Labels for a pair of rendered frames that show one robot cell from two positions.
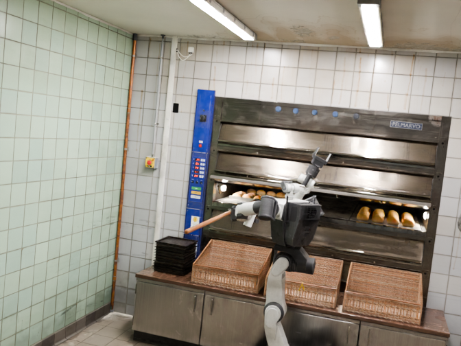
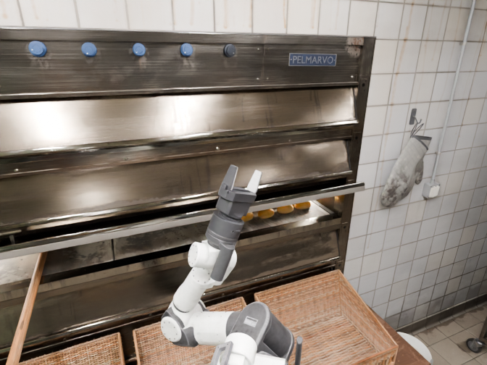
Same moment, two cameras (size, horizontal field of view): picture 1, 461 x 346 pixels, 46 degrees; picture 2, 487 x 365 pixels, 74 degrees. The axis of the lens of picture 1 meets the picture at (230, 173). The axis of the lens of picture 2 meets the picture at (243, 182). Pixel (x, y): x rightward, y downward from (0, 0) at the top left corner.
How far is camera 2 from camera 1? 3.34 m
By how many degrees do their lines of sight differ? 41
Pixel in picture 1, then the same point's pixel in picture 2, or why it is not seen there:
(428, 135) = (343, 74)
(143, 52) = not seen: outside the picture
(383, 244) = (290, 252)
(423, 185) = (338, 156)
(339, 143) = (206, 111)
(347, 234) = (239, 257)
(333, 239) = not seen: hidden behind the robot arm
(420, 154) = (335, 108)
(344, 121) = (207, 64)
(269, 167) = (64, 195)
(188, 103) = not seen: outside the picture
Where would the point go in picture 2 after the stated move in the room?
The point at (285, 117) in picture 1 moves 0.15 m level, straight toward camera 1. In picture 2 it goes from (67, 70) to (73, 72)
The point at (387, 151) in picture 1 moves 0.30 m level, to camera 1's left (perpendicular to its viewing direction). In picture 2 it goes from (288, 112) to (235, 120)
